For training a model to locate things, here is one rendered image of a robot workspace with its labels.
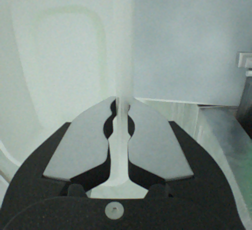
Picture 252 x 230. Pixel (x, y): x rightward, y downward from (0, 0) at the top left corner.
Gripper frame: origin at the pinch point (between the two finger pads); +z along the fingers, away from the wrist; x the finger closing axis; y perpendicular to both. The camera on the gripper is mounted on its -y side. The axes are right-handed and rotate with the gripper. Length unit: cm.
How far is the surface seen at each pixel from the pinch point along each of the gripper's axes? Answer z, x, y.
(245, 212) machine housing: -3.7, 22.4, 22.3
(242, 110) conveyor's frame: 28, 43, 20
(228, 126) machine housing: 20.6, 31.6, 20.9
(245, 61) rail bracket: 19.9, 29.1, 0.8
